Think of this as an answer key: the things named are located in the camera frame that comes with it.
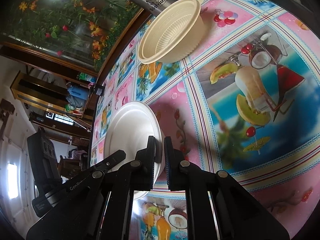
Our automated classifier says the white foam bowl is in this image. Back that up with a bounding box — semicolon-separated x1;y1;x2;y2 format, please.
103;101;166;201

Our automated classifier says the small beige plastic bowl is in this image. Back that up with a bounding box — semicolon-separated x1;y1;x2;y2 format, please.
137;0;206;64

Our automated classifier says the colourful fruit pattern tablecloth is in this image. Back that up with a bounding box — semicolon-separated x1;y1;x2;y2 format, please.
91;0;319;239

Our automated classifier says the flower mural glass panel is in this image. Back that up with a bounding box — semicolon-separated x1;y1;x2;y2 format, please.
1;0;139;72

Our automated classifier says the black tracking camera box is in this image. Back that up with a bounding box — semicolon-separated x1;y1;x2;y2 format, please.
27;130;62;196

